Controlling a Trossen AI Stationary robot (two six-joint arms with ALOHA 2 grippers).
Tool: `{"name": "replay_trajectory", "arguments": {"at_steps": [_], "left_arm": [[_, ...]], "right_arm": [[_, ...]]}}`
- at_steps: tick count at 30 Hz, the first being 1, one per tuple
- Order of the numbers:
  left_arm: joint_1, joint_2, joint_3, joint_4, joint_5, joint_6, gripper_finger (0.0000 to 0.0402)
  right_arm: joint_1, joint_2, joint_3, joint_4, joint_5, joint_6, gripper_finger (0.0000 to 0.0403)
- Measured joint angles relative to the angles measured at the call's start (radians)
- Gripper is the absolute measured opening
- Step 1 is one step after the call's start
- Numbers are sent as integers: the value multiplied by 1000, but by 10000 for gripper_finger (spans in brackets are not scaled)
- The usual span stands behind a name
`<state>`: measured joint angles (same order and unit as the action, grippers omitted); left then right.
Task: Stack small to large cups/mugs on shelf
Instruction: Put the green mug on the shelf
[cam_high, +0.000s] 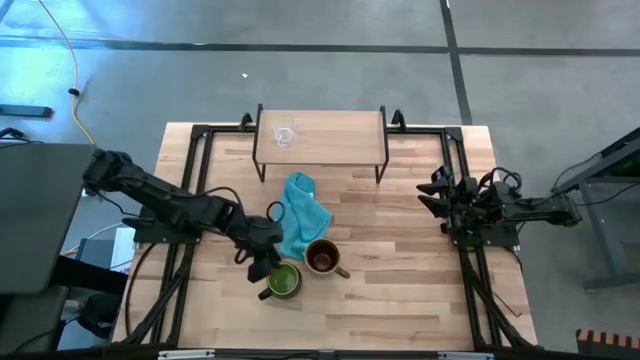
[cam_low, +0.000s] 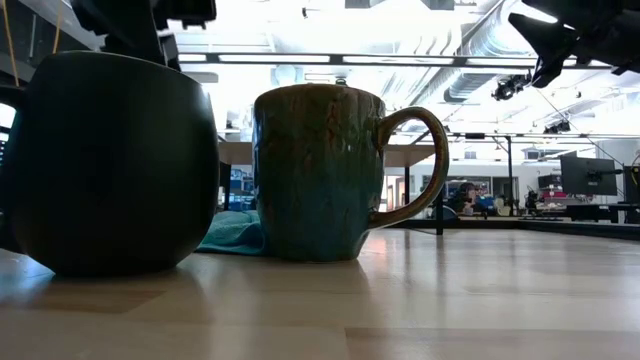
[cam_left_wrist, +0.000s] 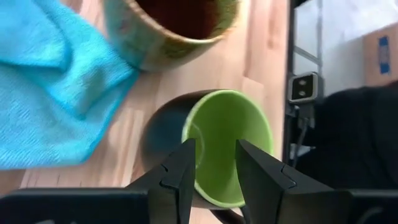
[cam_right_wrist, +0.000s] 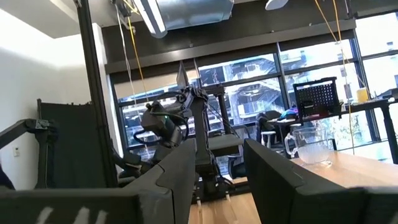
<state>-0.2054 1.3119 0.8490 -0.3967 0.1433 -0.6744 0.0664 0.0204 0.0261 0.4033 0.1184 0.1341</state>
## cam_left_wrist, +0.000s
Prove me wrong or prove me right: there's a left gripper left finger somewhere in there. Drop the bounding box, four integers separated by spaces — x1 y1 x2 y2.
126 138 197 224

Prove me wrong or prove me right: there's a teal cloth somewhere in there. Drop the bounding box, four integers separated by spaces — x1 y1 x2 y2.
0 0 141 170

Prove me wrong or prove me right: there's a brown green glazed mug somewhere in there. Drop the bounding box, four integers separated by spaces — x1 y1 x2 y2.
103 0 242 73

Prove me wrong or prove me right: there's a black mug green inside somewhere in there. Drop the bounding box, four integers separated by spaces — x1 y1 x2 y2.
139 89 275 224

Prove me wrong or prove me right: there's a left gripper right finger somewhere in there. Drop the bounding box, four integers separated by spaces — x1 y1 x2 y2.
235 138 351 224

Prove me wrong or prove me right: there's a cardboard box blue tape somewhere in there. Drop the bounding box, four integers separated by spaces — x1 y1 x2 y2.
362 23 398 88

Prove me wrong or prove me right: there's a small table edge camera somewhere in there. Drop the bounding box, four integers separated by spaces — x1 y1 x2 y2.
287 71 320 105

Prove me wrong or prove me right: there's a black bulky object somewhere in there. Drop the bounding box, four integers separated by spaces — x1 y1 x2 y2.
294 81 398 191

